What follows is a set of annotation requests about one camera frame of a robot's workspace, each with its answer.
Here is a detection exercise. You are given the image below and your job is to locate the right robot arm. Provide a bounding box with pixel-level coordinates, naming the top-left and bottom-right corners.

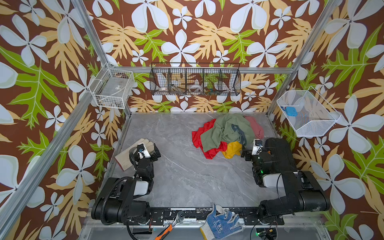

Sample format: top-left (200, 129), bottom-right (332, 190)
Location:
top-left (241, 138), bottom-right (331, 225)

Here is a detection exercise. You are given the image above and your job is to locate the blue object in basket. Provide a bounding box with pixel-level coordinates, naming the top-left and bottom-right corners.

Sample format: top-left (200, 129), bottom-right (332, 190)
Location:
top-left (282, 106), bottom-right (298, 117)

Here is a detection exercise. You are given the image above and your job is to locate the white wire basket left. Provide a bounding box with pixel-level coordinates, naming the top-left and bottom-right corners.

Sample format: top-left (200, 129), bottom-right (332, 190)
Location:
top-left (90, 64), bottom-right (135, 109)

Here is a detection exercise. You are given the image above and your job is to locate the yellow cloth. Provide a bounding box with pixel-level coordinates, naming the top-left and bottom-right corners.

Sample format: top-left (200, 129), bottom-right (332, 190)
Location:
top-left (222, 142), bottom-right (243, 159)

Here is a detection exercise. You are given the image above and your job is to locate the white wire basket right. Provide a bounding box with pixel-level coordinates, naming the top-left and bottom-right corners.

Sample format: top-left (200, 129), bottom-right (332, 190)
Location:
top-left (277, 87), bottom-right (342, 138)

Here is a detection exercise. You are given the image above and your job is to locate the black wire basket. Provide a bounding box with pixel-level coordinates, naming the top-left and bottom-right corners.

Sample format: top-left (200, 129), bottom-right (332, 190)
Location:
top-left (149, 62), bottom-right (241, 96)

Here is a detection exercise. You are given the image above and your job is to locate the blue dotted work glove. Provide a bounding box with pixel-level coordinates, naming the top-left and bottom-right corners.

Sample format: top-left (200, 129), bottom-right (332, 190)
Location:
top-left (200, 204), bottom-right (244, 240)

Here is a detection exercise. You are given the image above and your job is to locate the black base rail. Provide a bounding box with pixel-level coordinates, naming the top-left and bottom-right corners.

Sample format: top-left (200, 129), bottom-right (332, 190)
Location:
top-left (128, 207), bottom-right (284, 226)

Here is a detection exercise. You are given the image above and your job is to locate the red cloth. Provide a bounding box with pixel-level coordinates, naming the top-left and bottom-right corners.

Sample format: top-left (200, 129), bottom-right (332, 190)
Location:
top-left (192, 119), bottom-right (228, 160)

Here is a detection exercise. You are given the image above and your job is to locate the white tape roll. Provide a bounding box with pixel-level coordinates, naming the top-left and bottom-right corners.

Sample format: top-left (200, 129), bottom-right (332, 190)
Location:
top-left (189, 84), bottom-right (203, 95)

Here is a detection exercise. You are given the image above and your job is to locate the pink cloth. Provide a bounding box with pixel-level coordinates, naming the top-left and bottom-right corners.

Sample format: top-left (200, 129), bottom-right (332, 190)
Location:
top-left (245, 116), bottom-right (265, 140)

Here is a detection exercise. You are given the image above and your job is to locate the orange handled wrench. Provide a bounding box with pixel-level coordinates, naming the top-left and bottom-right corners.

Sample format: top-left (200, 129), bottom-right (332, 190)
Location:
top-left (155, 211), bottom-right (186, 240)

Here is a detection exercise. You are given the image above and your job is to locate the olive green cloth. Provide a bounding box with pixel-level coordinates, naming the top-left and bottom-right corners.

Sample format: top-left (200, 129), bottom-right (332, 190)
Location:
top-left (212, 114), bottom-right (255, 146)

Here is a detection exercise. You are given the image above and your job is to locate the white wire basket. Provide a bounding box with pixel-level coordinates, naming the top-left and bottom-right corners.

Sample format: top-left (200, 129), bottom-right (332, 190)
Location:
top-left (90, 64), bottom-right (135, 109)
top-left (277, 87), bottom-right (342, 138)

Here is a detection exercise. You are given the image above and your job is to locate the beige work glove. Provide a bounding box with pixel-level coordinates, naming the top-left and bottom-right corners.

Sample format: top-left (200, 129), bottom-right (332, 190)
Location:
top-left (115, 139), bottom-right (155, 171)

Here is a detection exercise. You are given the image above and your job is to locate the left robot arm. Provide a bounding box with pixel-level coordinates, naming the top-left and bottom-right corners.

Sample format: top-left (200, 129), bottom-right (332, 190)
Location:
top-left (91, 142), bottom-right (161, 225)

